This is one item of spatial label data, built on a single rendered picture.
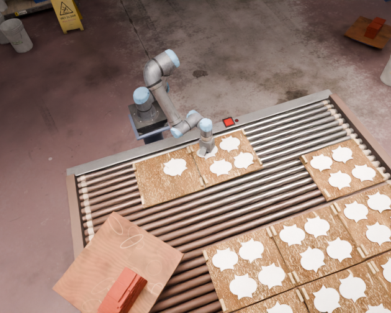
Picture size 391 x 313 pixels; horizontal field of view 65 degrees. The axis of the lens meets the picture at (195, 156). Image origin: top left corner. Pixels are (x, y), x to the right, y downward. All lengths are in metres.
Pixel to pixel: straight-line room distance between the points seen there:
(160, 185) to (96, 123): 1.92
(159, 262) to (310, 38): 3.80
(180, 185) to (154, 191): 0.17
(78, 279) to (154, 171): 0.79
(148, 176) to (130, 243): 0.50
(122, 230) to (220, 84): 2.55
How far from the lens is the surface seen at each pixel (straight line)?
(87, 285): 1.82
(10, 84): 4.83
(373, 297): 1.96
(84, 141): 3.66
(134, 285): 1.58
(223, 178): 2.02
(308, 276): 1.87
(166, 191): 2.00
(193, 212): 1.94
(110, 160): 2.25
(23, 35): 5.18
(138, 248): 1.78
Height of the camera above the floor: 2.70
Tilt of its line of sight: 56 degrees down
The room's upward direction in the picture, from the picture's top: 6 degrees counter-clockwise
